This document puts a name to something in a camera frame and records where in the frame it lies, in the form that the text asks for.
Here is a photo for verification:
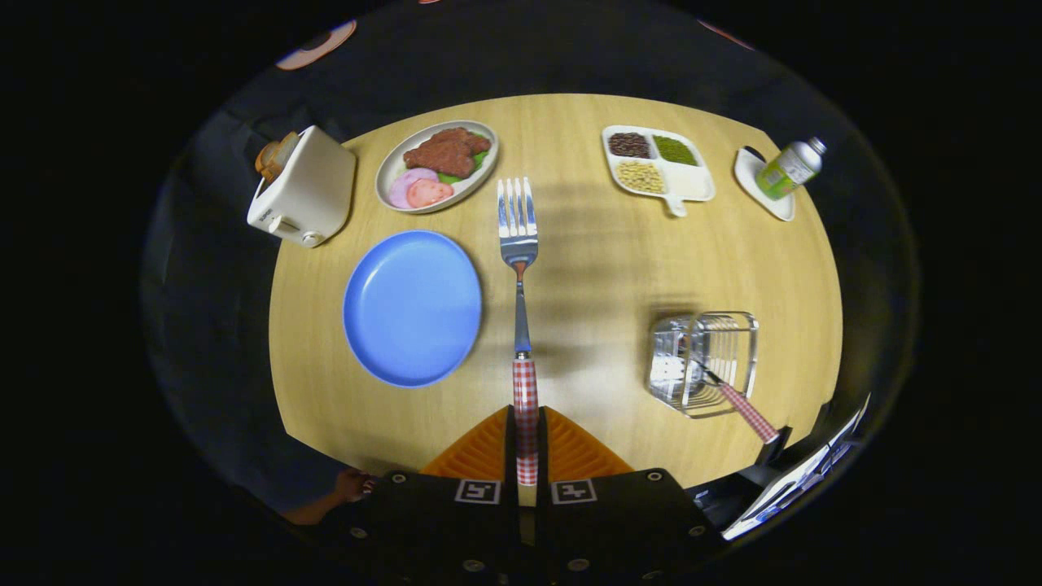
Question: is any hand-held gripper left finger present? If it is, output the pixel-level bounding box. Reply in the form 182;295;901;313
346;405;522;586

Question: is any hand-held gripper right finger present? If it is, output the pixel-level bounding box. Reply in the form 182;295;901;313
537;405;727;586

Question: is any spoon with red checked handle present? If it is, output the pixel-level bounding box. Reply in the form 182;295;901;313
651;346;781;445

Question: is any fork with red checked handle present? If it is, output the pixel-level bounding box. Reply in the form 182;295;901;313
497;177;541;488

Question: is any person's foot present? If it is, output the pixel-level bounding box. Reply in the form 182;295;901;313
281;468;377;527

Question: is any blue round plate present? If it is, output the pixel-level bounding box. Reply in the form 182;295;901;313
342;230;484;389

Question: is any black table clamp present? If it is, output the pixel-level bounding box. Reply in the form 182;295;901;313
755;425;792;466

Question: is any white display screen on stand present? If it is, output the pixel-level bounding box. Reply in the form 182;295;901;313
720;395;872;542

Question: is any pink ham slice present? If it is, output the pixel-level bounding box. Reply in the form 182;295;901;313
405;177;455;209

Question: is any green lettuce leaf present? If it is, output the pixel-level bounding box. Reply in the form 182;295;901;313
438;149;492;186

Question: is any pale purple ham slice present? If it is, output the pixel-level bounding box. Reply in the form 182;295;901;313
387;167;440;210

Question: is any pile of yellow soybeans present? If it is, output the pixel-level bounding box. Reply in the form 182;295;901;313
616;160;666;195

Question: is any brown meat piece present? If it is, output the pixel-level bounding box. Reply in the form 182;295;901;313
403;126;492;180

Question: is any white divided dish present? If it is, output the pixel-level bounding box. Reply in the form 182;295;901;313
601;125;717;218

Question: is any white oval plate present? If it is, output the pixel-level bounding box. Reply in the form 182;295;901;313
374;120;500;215

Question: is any pile of dark red beans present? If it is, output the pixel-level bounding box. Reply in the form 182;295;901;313
607;132;652;160

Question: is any pile of green beans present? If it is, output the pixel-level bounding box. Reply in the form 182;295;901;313
653;134;699;167

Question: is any white toaster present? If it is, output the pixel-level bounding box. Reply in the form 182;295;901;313
247;125;357;249

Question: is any small white dish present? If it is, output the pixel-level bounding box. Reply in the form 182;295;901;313
733;146;796;223

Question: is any silver bottle with green label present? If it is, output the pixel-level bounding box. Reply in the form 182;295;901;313
755;137;828;201

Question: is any brown bread slice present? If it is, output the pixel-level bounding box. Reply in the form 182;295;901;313
255;131;300;181

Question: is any metal wire basket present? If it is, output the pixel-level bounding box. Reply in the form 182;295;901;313
646;311;760;420

